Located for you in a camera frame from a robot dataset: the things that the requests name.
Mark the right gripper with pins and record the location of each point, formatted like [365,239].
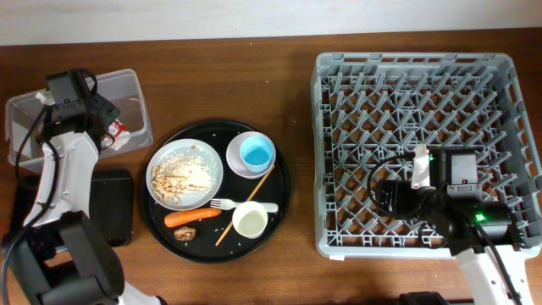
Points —
[400,189]

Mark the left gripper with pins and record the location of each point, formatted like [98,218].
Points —
[111,111]

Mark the red snack wrapper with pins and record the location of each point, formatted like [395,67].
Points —
[116,128]

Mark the white tissue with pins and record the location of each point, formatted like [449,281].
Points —
[120,140]

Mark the food scraps rice and pasta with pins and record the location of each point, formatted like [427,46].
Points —
[178,175]

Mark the grey plate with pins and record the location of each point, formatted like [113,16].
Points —
[189,146]

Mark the orange carrot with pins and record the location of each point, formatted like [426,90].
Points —
[184,217]

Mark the pink-white bowl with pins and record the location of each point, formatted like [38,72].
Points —
[234,159]

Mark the brown walnut piece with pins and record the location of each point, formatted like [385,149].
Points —
[185,234]

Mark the white plastic fork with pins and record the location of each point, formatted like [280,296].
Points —
[228,204]

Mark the light blue cup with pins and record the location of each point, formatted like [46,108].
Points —
[256,153]

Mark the white cup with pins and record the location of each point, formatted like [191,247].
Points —
[250,219]

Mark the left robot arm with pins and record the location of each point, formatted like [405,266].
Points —
[59,256]

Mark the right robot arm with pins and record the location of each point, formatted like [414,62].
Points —
[487,245]

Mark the clear plastic waste bin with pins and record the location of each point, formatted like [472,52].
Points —
[127,110]

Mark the grey dishwasher rack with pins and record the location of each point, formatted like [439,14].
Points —
[367,108]

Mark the black rectangular tray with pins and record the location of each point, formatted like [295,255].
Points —
[111,204]

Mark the round black serving tray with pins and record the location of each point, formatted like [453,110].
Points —
[276,189]

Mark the wooden chopstick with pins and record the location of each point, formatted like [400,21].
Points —
[249,199]

